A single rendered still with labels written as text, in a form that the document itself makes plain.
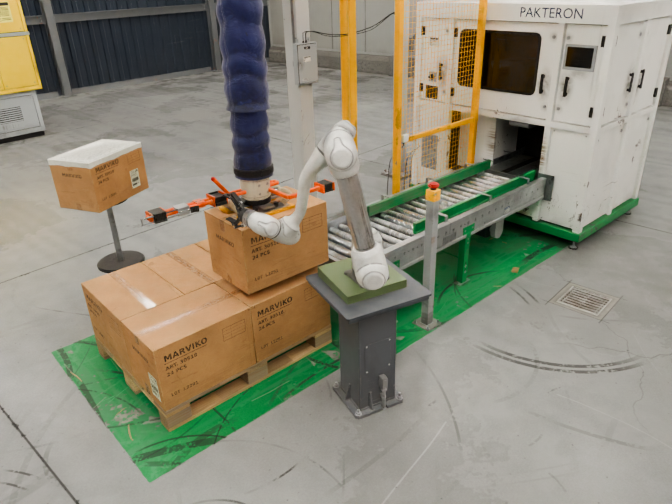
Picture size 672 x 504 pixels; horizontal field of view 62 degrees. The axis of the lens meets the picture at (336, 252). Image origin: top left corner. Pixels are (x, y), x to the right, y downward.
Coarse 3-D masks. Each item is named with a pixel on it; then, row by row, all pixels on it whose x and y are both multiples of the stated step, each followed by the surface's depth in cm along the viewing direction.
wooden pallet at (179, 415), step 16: (320, 336) 370; (288, 352) 367; (304, 352) 366; (256, 368) 339; (272, 368) 352; (128, 384) 343; (240, 384) 340; (192, 400) 312; (208, 400) 328; (224, 400) 329; (160, 416) 312; (176, 416) 308; (192, 416) 316
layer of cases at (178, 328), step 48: (96, 288) 345; (144, 288) 343; (192, 288) 341; (288, 288) 337; (96, 336) 367; (144, 336) 297; (192, 336) 299; (240, 336) 322; (288, 336) 349; (144, 384) 316; (192, 384) 309
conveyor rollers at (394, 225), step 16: (480, 176) 507; (496, 176) 505; (448, 192) 472; (464, 192) 471; (480, 192) 470; (400, 208) 444; (416, 208) 443; (384, 224) 421; (400, 224) 421; (336, 240) 397; (384, 240) 400; (400, 240) 391; (336, 256) 374
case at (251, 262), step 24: (216, 216) 318; (312, 216) 330; (216, 240) 326; (240, 240) 303; (264, 240) 312; (312, 240) 337; (216, 264) 337; (240, 264) 313; (264, 264) 318; (288, 264) 330; (312, 264) 343; (240, 288) 322
